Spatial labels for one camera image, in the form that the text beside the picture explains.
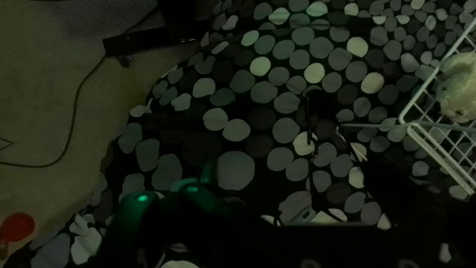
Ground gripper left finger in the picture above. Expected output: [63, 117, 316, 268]
[169, 160, 230, 229]

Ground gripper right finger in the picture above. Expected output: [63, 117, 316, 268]
[369, 147, 468, 235]

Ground grey pebble pattern blanket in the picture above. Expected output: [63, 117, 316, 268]
[29, 0, 476, 268]

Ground black comb brush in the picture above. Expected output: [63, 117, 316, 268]
[299, 84, 329, 150]

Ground cream plush toy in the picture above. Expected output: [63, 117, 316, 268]
[436, 50, 476, 125]

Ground black metal bar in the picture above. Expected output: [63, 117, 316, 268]
[102, 19, 206, 68]

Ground red round object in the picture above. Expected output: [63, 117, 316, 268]
[0, 211, 38, 260]

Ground white wire shelf rack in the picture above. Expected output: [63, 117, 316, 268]
[399, 16, 476, 198]

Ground thin black floor cable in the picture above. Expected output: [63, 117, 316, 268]
[0, 52, 111, 169]

